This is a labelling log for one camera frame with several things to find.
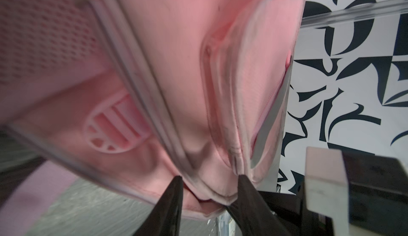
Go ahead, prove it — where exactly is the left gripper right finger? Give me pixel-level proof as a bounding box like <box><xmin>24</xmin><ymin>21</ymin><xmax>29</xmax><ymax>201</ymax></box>
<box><xmin>226</xmin><ymin>175</ymin><xmax>290</xmax><ymax>236</ymax></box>

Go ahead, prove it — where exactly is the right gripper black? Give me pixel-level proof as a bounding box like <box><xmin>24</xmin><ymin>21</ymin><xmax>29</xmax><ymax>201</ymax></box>
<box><xmin>259</xmin><ymin>191</ymin><xmax>333</xmax><ymax>236</ymax></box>

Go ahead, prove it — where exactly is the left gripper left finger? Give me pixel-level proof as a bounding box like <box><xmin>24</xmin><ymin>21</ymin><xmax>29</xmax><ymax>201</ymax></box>
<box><xmin>133</xmin><ymin>176</ymin><xmax>183</xmax><ymax>236</ymax></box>

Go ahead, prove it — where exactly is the pink student backpack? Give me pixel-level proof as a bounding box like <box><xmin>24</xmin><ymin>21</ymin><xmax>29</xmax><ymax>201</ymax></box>
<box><xmin>1</xmin><ymin>0</ymin><xmax>306</xmax><ymax>236</ymax></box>

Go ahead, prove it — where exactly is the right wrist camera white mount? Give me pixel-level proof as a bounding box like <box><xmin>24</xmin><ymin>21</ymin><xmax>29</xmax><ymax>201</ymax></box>
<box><xmin>304</xmin><ymin>146</ymin><xmax>408</xmax><ymax>236</ymax></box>

